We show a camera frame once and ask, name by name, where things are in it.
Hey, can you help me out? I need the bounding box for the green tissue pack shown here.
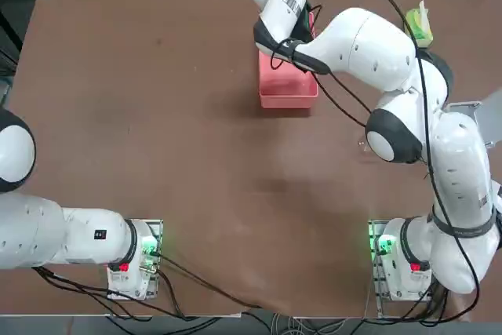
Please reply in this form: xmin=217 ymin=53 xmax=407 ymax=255
xmin=403 ymin=0 xmax=435 ymax=49

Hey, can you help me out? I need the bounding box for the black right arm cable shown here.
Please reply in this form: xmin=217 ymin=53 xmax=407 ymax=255
xmin=270 ymin=0 xmax=502 ymax=297

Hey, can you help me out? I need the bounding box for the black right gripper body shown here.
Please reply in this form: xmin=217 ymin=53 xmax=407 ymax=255
xmin=292 ymin=2 xmax=316 ymax=42

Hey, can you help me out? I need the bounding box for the large glass beaker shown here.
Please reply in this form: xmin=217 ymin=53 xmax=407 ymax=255
xmin=356 ymin=130 xmax=374 ymax=158

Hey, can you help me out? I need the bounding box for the pink plastic container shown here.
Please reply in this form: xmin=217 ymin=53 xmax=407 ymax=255
xmin=258 ymin=12 xmax=319 ymax=109

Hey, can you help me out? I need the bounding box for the black left arm base cable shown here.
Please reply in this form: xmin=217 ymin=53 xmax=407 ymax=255
xmin=31 ymin=250 xmax=271 ymax=320

